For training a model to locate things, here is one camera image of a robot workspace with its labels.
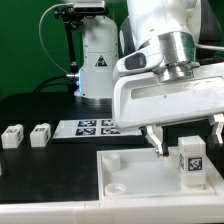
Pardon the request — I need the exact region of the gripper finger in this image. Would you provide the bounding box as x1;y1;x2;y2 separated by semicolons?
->
208;114;224;147
146;125;169;157

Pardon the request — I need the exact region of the black cable at base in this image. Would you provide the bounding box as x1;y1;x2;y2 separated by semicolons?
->
31;75;75;94

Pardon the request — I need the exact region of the white L-shaped obstacle fence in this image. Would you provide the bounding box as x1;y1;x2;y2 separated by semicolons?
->
0;196;224;224

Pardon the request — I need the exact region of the grey camera on stand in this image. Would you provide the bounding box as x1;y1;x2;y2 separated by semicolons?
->
72;0;106;15

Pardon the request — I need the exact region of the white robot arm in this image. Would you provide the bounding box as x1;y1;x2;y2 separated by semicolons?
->
79;0;224;156

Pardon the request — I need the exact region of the white square tabletop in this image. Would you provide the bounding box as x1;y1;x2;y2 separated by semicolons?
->
97;147;224;200

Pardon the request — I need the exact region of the grey cable loop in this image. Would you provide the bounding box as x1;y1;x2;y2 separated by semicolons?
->
38;3;73;75

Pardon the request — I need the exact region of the white sheet with fiducial markers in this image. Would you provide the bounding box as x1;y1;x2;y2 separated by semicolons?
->
53;118;141;139

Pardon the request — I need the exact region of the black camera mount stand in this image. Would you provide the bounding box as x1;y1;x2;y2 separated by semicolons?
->
54;7;83;93

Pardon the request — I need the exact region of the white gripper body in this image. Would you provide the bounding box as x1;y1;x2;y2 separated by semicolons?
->
112;62;224;131

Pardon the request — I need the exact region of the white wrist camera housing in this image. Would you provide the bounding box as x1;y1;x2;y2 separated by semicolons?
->
113;46;163;80

